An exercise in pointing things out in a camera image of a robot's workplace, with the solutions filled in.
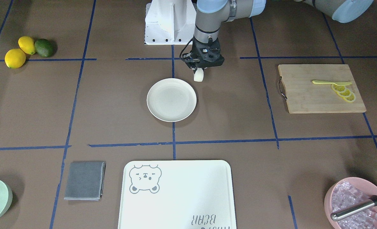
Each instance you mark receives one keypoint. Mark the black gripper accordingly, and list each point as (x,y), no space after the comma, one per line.
(195,66)

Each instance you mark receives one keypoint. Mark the beige round plate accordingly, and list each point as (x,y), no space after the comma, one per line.
(171,100)

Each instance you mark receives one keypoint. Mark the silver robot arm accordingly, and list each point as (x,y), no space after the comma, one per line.
(211,13)

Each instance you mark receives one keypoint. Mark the white bear serving tray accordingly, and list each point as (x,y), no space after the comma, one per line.
(177,194)

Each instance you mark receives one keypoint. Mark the wooden cutting board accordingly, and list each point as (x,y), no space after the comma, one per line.
(304,97)

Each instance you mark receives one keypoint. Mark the lemon slices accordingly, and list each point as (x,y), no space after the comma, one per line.
(345,93)

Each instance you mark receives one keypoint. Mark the green avocado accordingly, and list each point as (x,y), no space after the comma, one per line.
(44,48)

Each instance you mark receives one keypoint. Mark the folded grey cloth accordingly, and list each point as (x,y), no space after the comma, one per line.
(85,181)

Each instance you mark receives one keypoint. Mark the yellow lemon upper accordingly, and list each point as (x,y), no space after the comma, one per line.
(27,45)

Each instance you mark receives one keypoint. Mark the yellow lemon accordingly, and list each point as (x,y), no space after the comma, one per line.
(27,45)
(15,58)

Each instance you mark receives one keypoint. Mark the yellow lemon lower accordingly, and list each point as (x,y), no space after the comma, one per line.
(15,58)

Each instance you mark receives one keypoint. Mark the pink bowl with ice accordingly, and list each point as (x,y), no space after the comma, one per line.
(351,200)

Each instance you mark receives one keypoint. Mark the yellow-green knife handle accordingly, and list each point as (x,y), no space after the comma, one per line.
(323,82)

